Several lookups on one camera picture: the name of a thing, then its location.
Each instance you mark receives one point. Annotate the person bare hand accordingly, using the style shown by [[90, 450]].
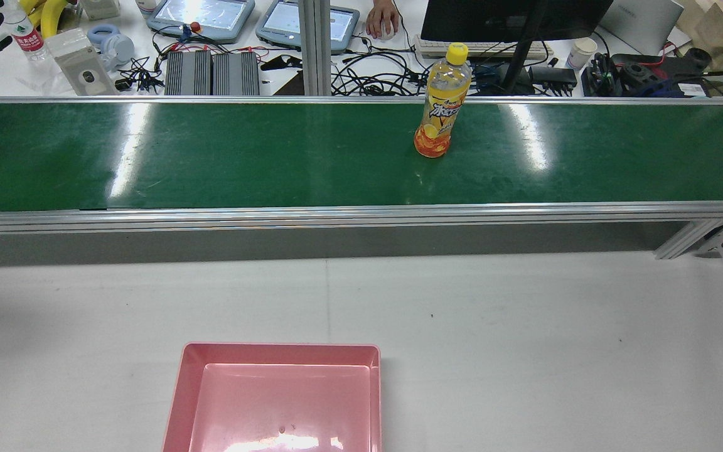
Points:
[[381, 16]]

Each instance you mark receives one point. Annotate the white keyboard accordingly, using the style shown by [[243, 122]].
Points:
[[481, 49]]

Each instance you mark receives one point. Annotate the orange juice bottle yellow cap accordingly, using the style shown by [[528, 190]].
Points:
[[440, 113]]

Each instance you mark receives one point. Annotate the white computer mouse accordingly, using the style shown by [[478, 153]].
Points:
[[386, 30]]

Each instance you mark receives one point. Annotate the white grey box device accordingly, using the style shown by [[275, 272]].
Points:
[[82, 69]]

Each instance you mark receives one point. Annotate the light blue headphones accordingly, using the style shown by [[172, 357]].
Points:
[[120, 47]]

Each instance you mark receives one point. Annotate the white laptop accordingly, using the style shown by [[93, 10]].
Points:
[[644, 22]]

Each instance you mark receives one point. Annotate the black computer monitor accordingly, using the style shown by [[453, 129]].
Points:
[[515, 19]]

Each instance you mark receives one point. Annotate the yellow bananas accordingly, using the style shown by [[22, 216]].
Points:
[[51, 16]]

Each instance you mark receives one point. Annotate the green conveyor belt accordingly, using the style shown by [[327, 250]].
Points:
[[273, 157]]

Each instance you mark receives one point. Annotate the white paper cup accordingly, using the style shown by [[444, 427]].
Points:
[[581, 53]]

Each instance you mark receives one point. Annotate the water bottle red label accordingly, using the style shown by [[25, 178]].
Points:
[[29, 39]]

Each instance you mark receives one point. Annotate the pink plastic basket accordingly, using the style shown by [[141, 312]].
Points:
[[280, 402]]

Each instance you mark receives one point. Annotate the grey teach pendant red button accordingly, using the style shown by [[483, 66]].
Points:
[[201, 17]]

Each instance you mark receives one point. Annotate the aluminium frame post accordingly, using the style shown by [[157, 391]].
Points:
[[314, 37]]

